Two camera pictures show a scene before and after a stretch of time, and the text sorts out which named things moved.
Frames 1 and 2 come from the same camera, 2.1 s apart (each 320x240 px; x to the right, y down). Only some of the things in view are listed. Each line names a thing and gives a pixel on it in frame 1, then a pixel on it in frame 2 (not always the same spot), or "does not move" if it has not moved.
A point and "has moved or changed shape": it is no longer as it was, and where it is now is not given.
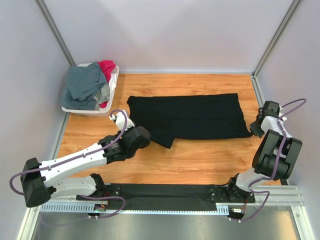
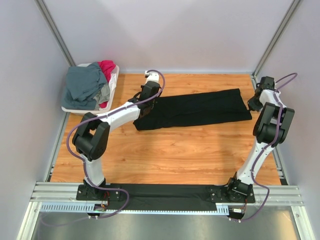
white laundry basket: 84,112 does not move
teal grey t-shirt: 83,83 does not move
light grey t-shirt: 102,95 does not move
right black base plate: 230,194 does not move
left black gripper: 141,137 → 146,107
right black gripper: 252,127 → 252,106
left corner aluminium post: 45,13 does not move
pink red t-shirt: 107,66 does not move
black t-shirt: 169,118 has moved or changed shape
